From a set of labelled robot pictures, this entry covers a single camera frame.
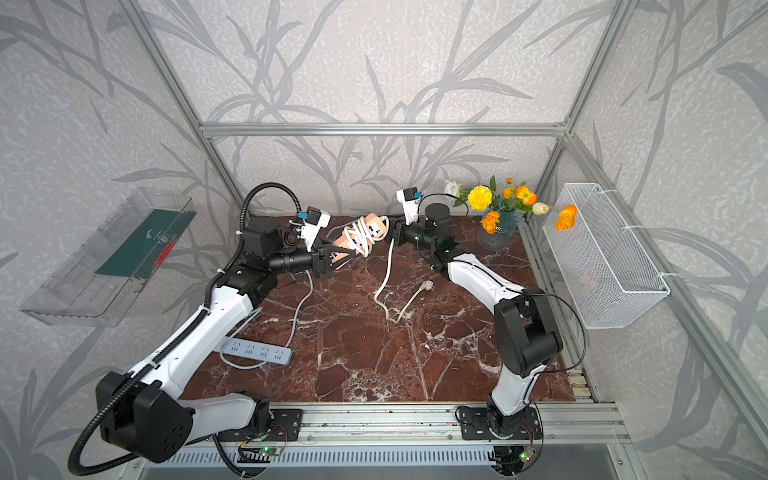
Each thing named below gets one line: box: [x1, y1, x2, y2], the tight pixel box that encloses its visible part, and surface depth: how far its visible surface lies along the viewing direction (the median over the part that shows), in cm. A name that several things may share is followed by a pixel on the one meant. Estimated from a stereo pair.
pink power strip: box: [331, 213, 387, 262], surface depth 69 cm
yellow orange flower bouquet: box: [444, 175, 578, 235], surface depth 88 cm
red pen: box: [153, 241, 176, 267], surface depth 72 cm
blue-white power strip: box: [213, 338, 293, 366], surface depth 84 cm
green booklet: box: [95, 209, 197, 279], surface depth 71 cm
